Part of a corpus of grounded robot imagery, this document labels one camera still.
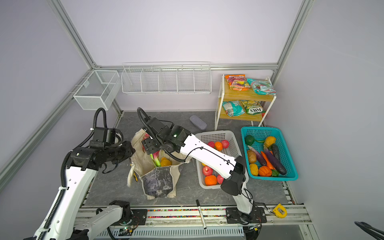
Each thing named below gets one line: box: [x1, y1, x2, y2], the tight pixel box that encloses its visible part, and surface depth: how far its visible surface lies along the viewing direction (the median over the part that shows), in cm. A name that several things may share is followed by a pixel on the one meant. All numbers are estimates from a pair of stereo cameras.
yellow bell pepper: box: [264, 136, 276, 148], surface depth 98 cm
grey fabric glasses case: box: [189, 114, 208, 131], surface depth 114 cm
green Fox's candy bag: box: [240, 100, 266, 115], surface depth 99 cm
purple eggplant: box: [264, 149, 287, 175], surface depth 89 cm
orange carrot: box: [261, 151, 275, 170], surface depth 90 cm
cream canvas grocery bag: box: [127, 128, 192, 200], surface depth 71 cm
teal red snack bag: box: [246, 78, 277, 95], surface depth 82 cm
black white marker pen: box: [196, 199, 207, 230], surface depth 75 cm
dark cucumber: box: [272, 144, 281, 160], surface depth 93 cm
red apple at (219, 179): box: [216, 174, 225, 185], surface depth 82 cm
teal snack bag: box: [222, 100, 245, 117], surface depth 98 cm
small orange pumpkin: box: [258, 165, 272, 177], surface depth 84 cm
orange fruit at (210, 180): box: [205, 175, 217, 186], surface depth 82 cm
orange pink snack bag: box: [225, 74, 251, 91], surface depth 88 cm
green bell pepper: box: [245, 135, 255, 146], surface depth 99 cm
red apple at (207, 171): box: [202, 165, 214, 177], surface depth 86 cm
